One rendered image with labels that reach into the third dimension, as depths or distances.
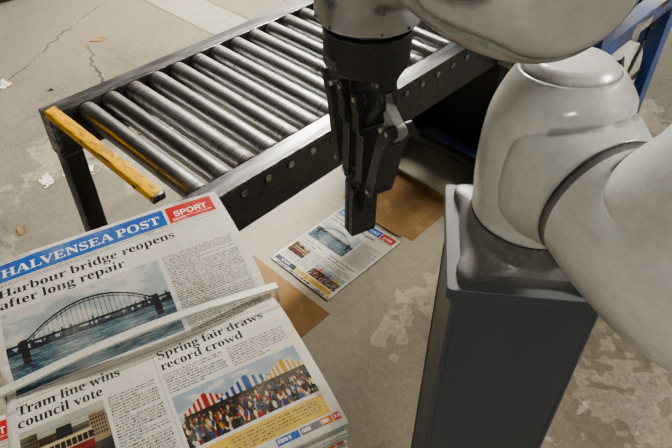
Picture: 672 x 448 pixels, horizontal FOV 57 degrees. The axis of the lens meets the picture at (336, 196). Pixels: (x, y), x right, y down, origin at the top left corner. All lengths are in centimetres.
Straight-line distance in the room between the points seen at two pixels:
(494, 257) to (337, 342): 121
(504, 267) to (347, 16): 43
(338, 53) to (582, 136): 28
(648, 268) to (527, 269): 24
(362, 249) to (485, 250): 142
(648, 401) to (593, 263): 144
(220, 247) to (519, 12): 54
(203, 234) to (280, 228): 154
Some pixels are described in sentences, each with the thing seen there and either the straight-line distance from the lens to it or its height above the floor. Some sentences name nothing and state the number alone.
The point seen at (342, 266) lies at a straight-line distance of 216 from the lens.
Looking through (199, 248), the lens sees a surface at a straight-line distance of 76.
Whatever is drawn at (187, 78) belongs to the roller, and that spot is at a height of 79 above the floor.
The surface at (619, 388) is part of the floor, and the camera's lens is 205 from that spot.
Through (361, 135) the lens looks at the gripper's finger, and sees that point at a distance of 57.
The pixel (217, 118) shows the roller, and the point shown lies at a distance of 146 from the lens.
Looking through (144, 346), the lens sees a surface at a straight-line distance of 69.
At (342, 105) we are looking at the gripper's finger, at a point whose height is 129.
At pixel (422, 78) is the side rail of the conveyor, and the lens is 161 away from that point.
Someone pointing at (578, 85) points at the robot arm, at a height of 127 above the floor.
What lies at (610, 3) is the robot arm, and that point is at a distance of 31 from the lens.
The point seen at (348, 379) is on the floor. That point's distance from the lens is 190.
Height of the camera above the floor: 160
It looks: 41 degrees down
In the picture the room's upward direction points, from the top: straight up
